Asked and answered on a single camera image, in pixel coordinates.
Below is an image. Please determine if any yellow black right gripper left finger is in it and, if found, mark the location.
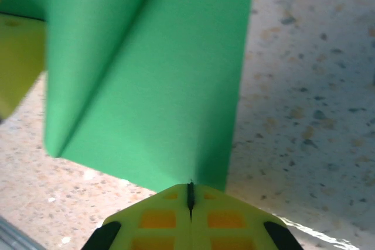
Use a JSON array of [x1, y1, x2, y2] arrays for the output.
[[84, 184, 192, 250]]

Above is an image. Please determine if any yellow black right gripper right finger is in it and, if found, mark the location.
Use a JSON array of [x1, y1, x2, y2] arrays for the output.
[[190, 184, 305, 250]]

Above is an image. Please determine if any green paper sheet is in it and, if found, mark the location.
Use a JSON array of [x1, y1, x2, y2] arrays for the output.
[[0, 0, 257, 194]]

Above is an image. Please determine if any aluminium mounting beam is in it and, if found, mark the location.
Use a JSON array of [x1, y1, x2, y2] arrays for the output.
[[0, 217, 45, 250]]

